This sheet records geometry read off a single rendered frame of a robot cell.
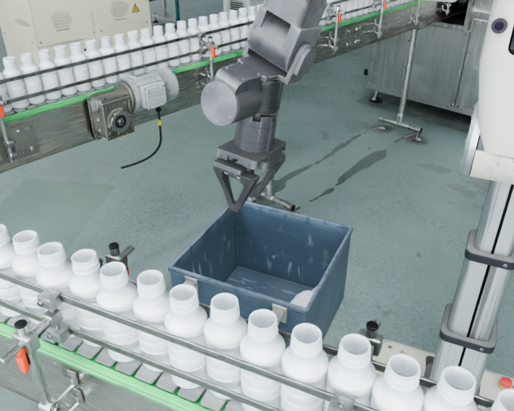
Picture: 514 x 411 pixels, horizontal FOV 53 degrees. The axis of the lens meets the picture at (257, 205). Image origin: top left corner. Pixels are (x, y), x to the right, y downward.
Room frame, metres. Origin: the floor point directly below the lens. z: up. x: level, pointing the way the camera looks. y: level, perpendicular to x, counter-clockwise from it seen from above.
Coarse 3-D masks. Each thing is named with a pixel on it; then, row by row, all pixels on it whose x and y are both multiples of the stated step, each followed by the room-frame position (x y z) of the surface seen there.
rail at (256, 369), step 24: (24, 312) 0.62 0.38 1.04; (96, 312) 0.56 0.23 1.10; (168, 336) 0.50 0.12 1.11; (288, 336) 0.51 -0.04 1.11; (144, 360) 0.52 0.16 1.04; (240, 360) 0.46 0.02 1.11; (216, 384) 0.48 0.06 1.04; (288, 384) 0.43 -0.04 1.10; (432, 384) 0.43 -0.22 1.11; (264, 408) 0.44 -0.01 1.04; (360, 408) 0.39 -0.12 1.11
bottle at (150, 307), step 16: (144, 272) 0.58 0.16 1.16; (160, 272) 0.57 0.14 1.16; (144, 288) 0.55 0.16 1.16; (160, 288) 0.55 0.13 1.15; (144, 304) 0.55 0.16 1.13; (160, 304) 0.55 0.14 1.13; (144, 320) 0.53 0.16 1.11; (160, 320) 0.54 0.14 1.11; (144, 336) 0.54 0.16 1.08; (144, 352) 0.54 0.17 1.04; (160, 352) 0.54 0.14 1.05
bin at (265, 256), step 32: (224, 224) 1.07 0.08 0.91; (256, 224) 1.11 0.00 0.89; (288, 224) 1.07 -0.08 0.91; (320, 224) 1.04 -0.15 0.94; (192, 256) 0.93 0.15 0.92; (224, 256) 1.07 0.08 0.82; (256, 256) 1.11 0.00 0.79; (288, 256) 1.07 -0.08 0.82; (320, 256) 1.03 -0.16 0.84; (224, 288) 0.80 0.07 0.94; (256, 288) 1.04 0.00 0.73; (288, 288) 1.04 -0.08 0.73; (320, 288) 0.79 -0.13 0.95; (288, 320) 0.74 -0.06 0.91; (320, 320) 0.82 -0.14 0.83
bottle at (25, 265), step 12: (24, 240) 0.68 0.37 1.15; (36, 240) 0.66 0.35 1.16; (24, 252) 0.65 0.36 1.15; (36, 252) 0.65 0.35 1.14; (12, 264) 0.65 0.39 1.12; (24, 264) 0.64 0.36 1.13; (36, 264) 0.64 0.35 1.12; (24, 276) 0.63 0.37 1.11; (24, 288) 0.64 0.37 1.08; (24, 300) 0.64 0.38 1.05; (36, 300) 0.63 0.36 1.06; (36, 312) 0.63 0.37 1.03
